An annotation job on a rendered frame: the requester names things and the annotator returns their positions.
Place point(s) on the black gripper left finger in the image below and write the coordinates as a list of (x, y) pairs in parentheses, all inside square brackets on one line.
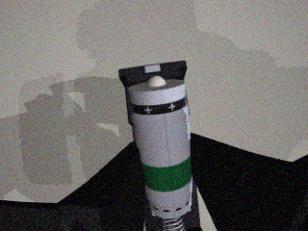
[(112, 200)]

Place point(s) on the white cylindrical battery with green band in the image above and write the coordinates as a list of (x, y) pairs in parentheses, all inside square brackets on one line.
[(160, 114)]

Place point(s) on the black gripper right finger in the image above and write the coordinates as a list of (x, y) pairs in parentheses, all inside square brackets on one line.
[(244, 191)]

